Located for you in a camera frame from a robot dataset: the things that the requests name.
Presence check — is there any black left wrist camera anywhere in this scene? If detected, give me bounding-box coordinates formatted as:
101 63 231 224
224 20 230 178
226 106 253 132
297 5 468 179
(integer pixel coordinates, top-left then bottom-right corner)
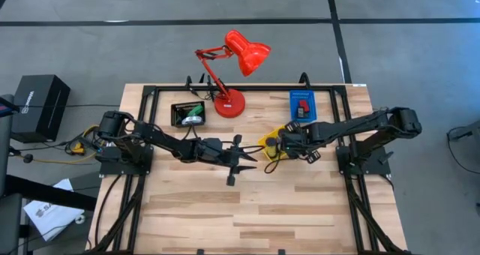
196 136 224 155

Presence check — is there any yellow cable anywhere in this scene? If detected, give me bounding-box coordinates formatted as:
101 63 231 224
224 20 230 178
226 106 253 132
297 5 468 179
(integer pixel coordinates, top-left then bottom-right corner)
31 124 101 165

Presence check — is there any blue plastic basket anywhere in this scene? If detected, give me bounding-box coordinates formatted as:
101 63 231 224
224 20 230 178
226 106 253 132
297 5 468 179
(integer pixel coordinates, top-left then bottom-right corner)
289 89 318 123

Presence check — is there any yellow plastic basket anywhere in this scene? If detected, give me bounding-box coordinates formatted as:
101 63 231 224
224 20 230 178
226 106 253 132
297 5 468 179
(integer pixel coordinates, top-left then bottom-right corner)
257 125 288 162

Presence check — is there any red desk lamp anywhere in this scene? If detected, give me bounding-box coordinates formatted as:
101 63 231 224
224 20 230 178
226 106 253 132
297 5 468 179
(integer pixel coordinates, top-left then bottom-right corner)
194 29 272 119

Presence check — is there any black plastic basket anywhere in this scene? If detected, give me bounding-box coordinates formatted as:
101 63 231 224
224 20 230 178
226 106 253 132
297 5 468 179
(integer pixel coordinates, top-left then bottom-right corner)
170 100 206 128

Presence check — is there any black bar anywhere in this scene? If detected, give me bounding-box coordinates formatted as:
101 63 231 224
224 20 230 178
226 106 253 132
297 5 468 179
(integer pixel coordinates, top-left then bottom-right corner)
0 174 98 212

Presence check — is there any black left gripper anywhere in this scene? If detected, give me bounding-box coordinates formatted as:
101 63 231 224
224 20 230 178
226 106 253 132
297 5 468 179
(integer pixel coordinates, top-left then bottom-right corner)
194 133 260 188

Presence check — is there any small silver stapler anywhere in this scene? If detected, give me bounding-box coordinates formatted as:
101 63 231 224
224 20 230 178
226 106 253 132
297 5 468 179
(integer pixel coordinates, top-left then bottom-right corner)
181 115 206 127

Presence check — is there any black cardboard box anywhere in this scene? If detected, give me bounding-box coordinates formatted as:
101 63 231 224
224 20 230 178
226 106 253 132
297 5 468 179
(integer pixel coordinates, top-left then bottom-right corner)
10 73 71 143

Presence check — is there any white paper sheet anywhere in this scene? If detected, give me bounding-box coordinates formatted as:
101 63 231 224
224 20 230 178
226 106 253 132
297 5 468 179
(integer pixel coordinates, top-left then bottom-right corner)
22 178 86 242

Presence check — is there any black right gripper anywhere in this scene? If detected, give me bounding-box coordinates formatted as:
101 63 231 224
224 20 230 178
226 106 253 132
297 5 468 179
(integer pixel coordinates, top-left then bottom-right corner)
279 120 322 165

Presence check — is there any black metal table frame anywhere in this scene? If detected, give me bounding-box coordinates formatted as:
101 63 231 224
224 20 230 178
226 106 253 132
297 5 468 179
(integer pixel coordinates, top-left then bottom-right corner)
88 82 413 255

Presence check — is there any black floor cable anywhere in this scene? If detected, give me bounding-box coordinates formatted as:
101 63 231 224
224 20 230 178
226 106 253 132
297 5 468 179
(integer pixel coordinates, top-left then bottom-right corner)
445 125 480 173

